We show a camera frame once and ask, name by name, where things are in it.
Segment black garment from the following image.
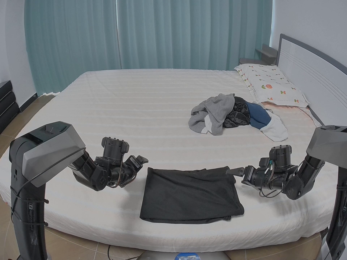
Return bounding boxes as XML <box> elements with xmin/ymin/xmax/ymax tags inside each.
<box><xmin>139</xmin><ymin>166</ymin><xmax>246</xmax><ymax>225</ymax></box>

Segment black cable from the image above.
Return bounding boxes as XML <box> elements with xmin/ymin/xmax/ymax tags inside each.
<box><xmin>107</xmin><ymin>245</ymin><xmax>142</xmax><ymax>260</ymax></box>

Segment pile of clothes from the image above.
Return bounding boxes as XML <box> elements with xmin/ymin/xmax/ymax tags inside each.
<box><xmin>188</xmin><ymin>93</ymin><xmax>288</xmax><ymax>142</ymax></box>

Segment white printed pillow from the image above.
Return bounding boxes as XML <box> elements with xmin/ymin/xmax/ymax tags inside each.
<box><xmin>234</xmin><ymin>63</ymin><xmax>310</xmax><ymax>108</ymax></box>

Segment grey bedside table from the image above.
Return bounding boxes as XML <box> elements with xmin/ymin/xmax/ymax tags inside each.
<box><xmin>240</xmin><ymin>44</ymin><xmax>279</xmax><ymax>66</ymax></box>

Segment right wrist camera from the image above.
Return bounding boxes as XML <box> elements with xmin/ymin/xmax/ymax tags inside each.
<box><xmin>268</xmin><ymin>145</ymin><xmax>293</xmax><ymax>170</ymax></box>

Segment black chest of drawers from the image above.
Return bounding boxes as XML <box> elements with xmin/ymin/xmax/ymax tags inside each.
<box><xmin>0</xmin><ymin>80</ymin><xmax>21</xmax><ymax>134</ymax></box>

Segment bed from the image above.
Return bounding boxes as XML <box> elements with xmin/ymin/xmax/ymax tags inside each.
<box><xmin>0</xmin><ymin>34</ymin><xmax>347</xmax><ymax>254</ymax></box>

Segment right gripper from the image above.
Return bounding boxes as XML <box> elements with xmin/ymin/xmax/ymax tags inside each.
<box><xmin>225</xmin><ymin>165</ymin><xmax>268</xmax><ymax>192</ymax></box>

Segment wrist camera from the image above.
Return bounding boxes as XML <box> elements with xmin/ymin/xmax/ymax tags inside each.
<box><xmin>101</xmin><ymin>137</ymin><xmax>129</xmax><ymax>164</ymax></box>
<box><xmin>268</xmin><ymin>145</ymin><xmax>293</xmax><ymax>170</ymax></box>

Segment blue-green curtain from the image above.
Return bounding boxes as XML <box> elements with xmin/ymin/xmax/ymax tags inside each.
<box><xmin>117</xmin><ymin>0</ymin><xmax>273</xmax><ymax>71</ymax></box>
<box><xmin>24</xmin><ymin>0</ymin><xmax>121</xmax><ymax>97</ymax></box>

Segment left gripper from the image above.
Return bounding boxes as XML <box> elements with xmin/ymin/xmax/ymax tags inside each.
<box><xmin>117</xmin><ymin>155</ymin><xmax>149</xmax><ymax>187</ymax></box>

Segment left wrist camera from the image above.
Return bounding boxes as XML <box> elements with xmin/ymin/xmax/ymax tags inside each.
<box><xmin>101</xmin><ymin>137</ymin><xmax>129</xmax><ymax>164</ymax></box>

